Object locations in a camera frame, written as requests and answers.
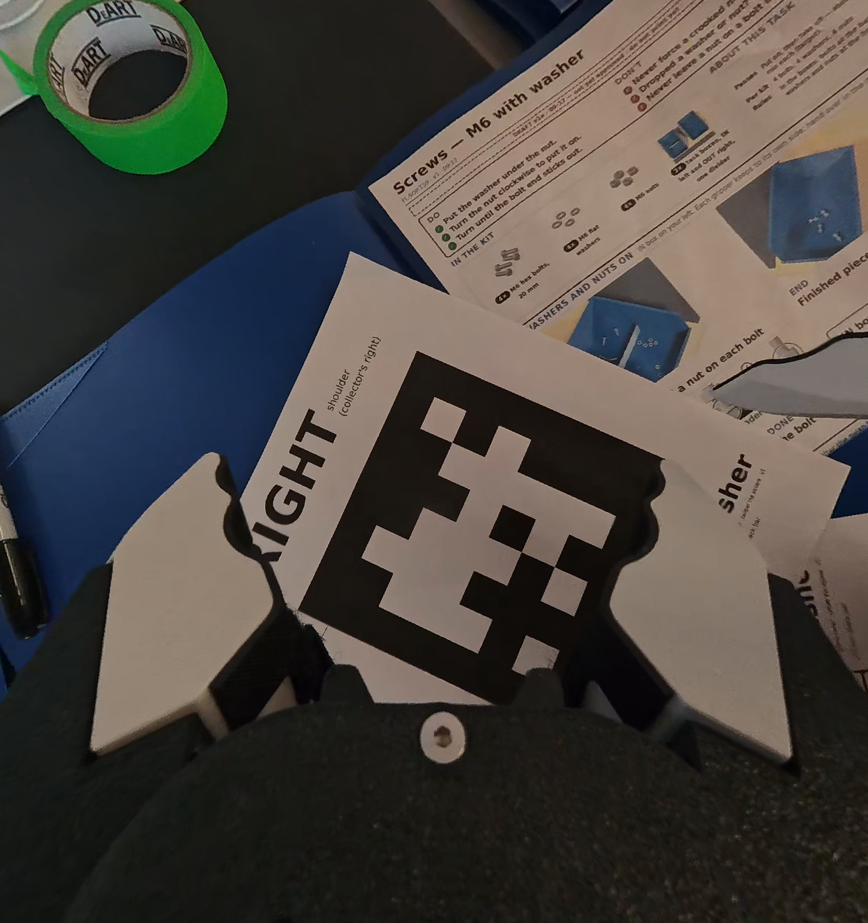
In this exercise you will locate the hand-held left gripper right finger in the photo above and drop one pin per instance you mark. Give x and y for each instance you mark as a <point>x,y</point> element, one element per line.
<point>700,620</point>

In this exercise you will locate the white sheet with square tag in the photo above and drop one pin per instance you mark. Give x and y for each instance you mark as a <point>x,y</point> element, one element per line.
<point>859,562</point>
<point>376,310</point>

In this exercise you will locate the black marker pen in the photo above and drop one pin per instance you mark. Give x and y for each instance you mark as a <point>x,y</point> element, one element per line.
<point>15,577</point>

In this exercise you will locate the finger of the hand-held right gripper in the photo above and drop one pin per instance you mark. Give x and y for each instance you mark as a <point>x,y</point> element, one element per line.
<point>823,382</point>

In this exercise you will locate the white paper sheet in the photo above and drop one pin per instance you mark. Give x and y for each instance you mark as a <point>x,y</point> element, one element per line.
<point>1,86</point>

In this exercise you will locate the plain work desk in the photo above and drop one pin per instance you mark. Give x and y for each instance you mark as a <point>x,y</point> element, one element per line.
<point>297,108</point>

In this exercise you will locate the printed instruction sheet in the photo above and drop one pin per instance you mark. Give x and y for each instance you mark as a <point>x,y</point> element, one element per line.
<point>549,187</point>

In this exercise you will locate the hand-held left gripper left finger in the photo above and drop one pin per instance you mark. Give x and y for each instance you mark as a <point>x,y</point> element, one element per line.
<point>174,598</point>

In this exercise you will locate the blue plastic folder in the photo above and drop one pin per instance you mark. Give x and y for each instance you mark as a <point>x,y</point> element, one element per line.
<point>152,375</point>

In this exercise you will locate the green tape roll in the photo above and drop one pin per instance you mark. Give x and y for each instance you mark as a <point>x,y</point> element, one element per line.
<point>188,122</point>

